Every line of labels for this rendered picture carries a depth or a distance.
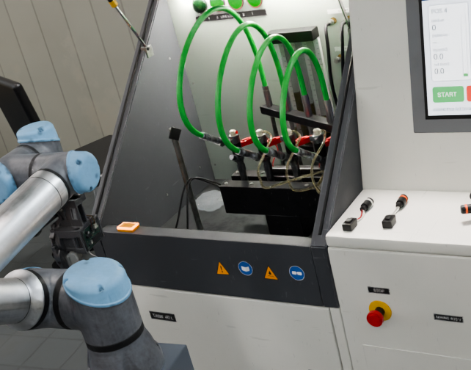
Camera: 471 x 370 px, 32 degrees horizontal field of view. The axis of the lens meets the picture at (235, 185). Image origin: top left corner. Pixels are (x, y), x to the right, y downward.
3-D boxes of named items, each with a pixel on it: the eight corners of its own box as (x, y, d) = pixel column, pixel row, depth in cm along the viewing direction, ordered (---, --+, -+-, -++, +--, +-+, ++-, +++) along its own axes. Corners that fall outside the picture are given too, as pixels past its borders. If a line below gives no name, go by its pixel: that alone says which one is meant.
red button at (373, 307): (364, 329, 175) (360, 309, 173) (371, 318, 178) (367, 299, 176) (386, 332, 173) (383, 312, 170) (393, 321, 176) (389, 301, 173)
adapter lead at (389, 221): (392, 229, 170) (390, 220, 169) (382, 228, 171) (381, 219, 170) (409, 201, 179) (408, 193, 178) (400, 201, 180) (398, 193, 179)
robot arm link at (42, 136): (4, 136, 156) (30, 119, 163) (22, 187, 160) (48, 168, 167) (35, 133, 152) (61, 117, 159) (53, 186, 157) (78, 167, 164)
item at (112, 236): (115, 283, 218) (97, 230, 211) (125, 274, 221) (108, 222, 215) (323, 307, 184) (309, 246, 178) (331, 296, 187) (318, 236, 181)
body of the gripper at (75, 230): (86, 257, 163) (67, 204, 159) (53, 257, 167) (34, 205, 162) (106, 238, 169) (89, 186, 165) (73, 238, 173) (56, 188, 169)
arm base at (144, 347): (140, 398, 151) (125, 354, 147) (75, 390, 158) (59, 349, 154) (177, 348, 163) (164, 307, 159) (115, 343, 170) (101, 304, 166)
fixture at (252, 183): (232, 236, 217) (218, 185, 211) (249, 218, 225) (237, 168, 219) (348, 244, 199) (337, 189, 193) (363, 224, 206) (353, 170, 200)
